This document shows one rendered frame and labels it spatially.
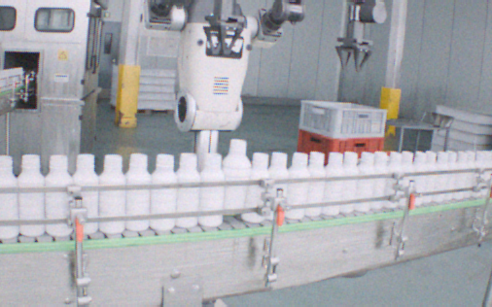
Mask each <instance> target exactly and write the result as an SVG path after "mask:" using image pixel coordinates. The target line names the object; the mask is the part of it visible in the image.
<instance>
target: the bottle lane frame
mask: <svg viewBox="0 0 492 307"><path fill-rule="evenodd" d="M485 199H486V198H481V199H478V200H475V201H471V200H470V201H466V202H465V201H464V202H457V203H449V204H442V205H438V206H432V207H424V208H415V209H413V210H410V209H409V212H408V218H407V223H406V228H405V234H404V235H406V236H407V240H406V242H405V244H404V255H403V256H400V259H399V261H396V260H394V258H395V257H394V251H395V249H394V248H392V246H391V245H390V243H391V237H392V235H394V234H395V231H393V226H394V222H396V221H399V222H398V228H397V232H398V233H400V231H401V226H402V220H403V214H404V211H402V210H400V211H398V212H393V211H392V212H388V213H384V212H383V213H379V214H376V213H373V214H369V215H363V216H359V217H357V216H355V217H351V218H345V217H344V218H341V219H336V218H333V219H331V220H324V219H321V220H320V221H316V222H313V221H311V222H299V223H292V224H289V223H287V224H282V226H279V230H278V238H277V246H276V254H275V255H276V256H278V257H279V258H280V262H279V264H278V267H277V268H276V275H277V279H276V281H275V282H272V283H271V285H270V288H267V287H266V286H265V280H264V274H265V273H266V271H265V270H264V266H263V260H264V256H265V255H266V250H265V249H264V244H265V239H270V236H271V228H272V226H260V227H251V228H250V227H248V226H246V228H241V229H234V228H233V229H231V230H220V229H218V228H217V229H218V231H211V232H205V231H203V230H202V232H200V233H194V232H188V231H187V233H181V234H174V233H173V232H171V234H170V235H160V236H158V235H157V234H156V236H155V235H152V236H141V235H139V237H132V238H127V237H124V236H122V238H114V239H108V238H107V237H106V238H104V239H95V240H91V239H90V238H88V239H87V240H83V251H84V255H88V256H87V261H88V267H87V268H85V273H88V278H89V279H90V284H89V285H88V297H91V302H90V303H89V306H86V307H162V301H163V297H162V288H163V285H164V284H166V282H167V281H168V279H170V278H183V277H189V276H195V275H197V276H198V277H199V278H200V279H201V281H202V282H203V289H202V298H201V299H202V302H203V301H208V300H213V299H219V298H222V299H225V298H230V297H235V296H240V295H245V294H251V293H257V292H262V291H267V290H277V289H283V288H288V287H293V286H299V285H304V284H309V283H315V282H321V281H325V280H330V279H336V278H341V277H343V276H346V275H352V274H357V273H362V272H368V271H371V270H375V269H377V268H382V267H387V266H392V265H397V264H401V263H403V262H407V261H412V260H416V259H421V258H425V257H427V256H434V255H438V254H443V253H447V252H449V251H453V250H457V249H462V248H466V247H469V246H471V245H475V244H479V243H483V242H488V241H492V198H491V199H490V204H489V207H488V212H487V216H486V219H487V221H488V223H487V225H486V227H485V235H484V237H481V240H480V241H477V235H476V234H477V231H475V230H473V223H474V220H475V219H476V217H475V210H476V208H479V212H478V217H479V218H482V212H483V207H484V204H485ZM479 221H480V220H479V219H476V225H475V228H476V229H478V230H479V228H480V224H479ZM75 271H76V260H75V241H74V240H73V239H70V240H69V241H61V242H56V241H55V240H52V241H51V242H45V243H42V242H38V241H37V240H35V242H34V243H20V242H19V241H17V242H16V243H13V244H3V243H2V242H0V307H77V299H76V295H77V289H76V274H75Z"/></svg>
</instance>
